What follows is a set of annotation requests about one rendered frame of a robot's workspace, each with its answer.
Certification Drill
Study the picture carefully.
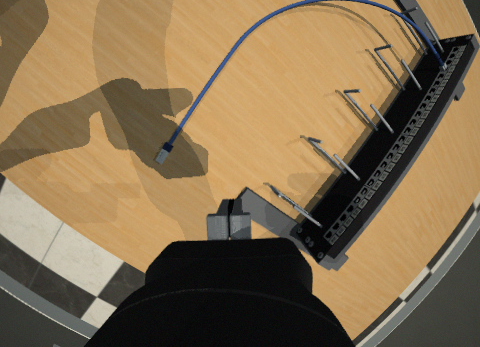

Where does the grey network cable plug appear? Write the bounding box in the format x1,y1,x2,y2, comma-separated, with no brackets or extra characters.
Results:
155,142,173,164

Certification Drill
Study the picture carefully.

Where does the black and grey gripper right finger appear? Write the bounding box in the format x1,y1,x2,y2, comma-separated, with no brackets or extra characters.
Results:
230,198,252,240

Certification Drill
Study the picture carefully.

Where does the black patch panel rack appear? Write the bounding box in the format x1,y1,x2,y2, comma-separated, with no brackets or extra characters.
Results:
237,0,480,271

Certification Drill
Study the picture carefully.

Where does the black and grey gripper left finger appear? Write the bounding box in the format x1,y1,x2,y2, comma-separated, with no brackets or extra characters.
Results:
206,199,232,240

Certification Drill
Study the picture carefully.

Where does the blue patch cord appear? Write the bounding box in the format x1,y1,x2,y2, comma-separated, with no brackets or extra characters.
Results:
168,0,440,145

